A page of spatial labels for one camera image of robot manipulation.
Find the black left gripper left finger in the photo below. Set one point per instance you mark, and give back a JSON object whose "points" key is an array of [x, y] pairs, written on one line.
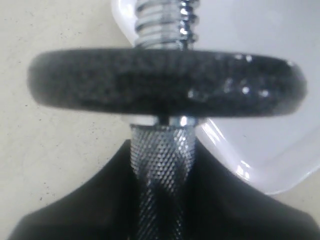
{"points": [[103, 208]]}

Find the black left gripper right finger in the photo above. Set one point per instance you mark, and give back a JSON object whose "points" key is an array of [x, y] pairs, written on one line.
{"points": [[220, 206]]}

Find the chrome threaded dumbbell bar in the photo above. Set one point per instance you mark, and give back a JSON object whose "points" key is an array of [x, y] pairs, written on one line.
{"points": [[162, 155]]}

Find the white rectangular tray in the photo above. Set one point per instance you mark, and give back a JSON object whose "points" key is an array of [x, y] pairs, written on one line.
{"points": [[270, 154]]}

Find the far black weight plate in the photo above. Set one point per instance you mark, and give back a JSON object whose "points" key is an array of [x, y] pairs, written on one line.
{"points": [[166, 82]]}

